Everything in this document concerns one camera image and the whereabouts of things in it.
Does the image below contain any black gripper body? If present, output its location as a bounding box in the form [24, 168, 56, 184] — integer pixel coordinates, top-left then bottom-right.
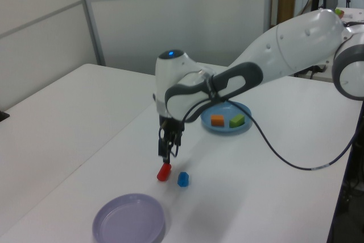
[159, 116, 185, 140]

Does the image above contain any red cylinder block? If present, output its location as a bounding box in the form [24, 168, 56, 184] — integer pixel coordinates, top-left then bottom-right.
[156, 163, 173, 183]

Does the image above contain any blue hexagonal block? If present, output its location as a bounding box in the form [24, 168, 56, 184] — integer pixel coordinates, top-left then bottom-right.
[177, 171, 190, 188]

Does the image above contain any orange rectangular block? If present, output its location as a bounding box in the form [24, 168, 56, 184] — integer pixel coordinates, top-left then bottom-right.
[210, 114, 225, 127]

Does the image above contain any green rectangular block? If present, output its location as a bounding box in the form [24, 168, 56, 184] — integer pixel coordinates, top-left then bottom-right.
[229, 113, 246, 129]

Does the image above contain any blue plate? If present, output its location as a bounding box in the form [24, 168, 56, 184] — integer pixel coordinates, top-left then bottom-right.
[200, 101, 253, 137]

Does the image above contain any purple plate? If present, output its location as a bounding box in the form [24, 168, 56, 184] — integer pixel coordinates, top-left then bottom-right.
[92, 193, 166, 243]

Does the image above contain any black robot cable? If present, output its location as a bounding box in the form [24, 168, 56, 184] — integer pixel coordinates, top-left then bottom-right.
[158, 94, 361, 171]

